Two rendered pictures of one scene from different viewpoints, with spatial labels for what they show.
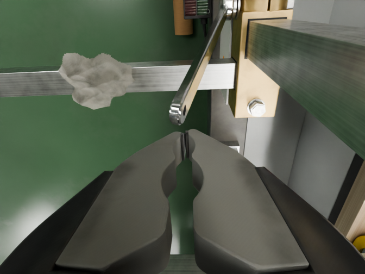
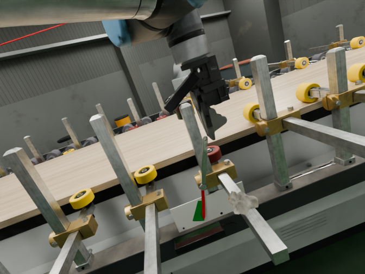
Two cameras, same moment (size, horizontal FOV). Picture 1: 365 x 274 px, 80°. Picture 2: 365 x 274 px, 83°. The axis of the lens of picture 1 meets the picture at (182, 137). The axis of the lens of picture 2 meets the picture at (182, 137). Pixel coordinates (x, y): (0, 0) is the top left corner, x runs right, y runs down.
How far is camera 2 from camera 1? 0.54 m
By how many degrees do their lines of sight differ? 76
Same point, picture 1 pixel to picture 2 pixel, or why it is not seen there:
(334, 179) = (257, 147)
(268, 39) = (200, 156)
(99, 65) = (232, 198)
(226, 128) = (270, 192)
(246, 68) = (216, 170)
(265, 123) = not seen: hidden behind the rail
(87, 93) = (249, 201)
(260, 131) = not seen: hidden behind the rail
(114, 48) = not seen: outside the picture
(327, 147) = (250, 160)
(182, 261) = (298, 130)
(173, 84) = (231, 182)
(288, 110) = (253, 187)
